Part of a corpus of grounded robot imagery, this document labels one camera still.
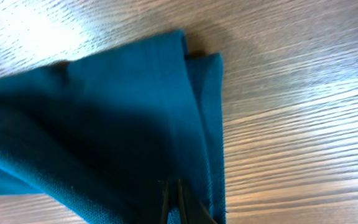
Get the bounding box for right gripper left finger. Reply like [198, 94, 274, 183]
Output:
[159, 180, 170, 224]

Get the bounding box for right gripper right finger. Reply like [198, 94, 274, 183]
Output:
[177, 179, 217, 224]

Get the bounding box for dark blue t-shirt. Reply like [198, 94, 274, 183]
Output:
[0, 30, 226, 223]

